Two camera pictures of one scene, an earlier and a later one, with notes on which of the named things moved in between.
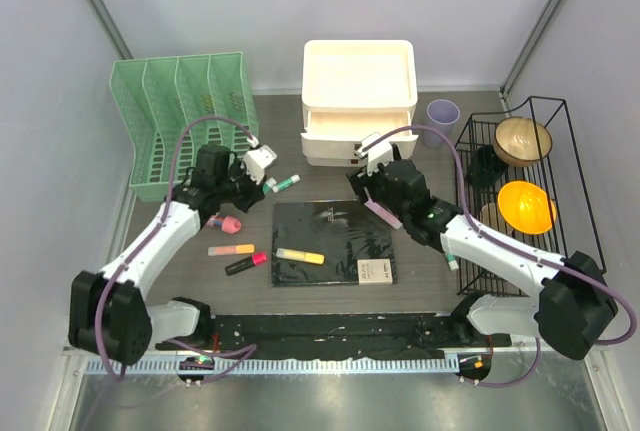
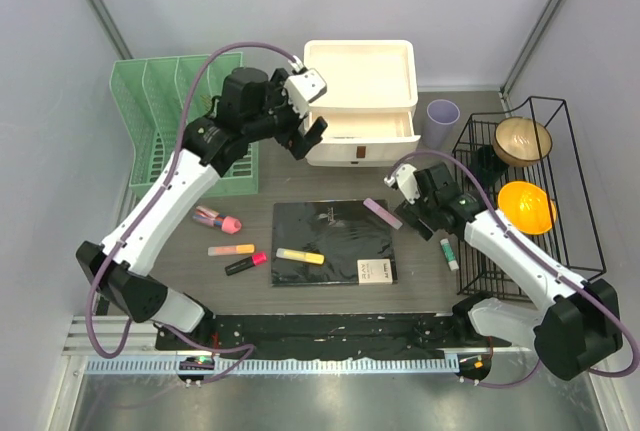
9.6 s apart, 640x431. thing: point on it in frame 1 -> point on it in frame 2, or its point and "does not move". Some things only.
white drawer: x=336 y=134 does not move
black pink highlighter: x=251 y=261 does not move
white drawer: x=335 y=161 does not move
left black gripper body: x=239 y=187 -> x=279 y=119
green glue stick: x=452 y=261 does not move
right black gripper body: x=375 y=183 -> x=422 y=208
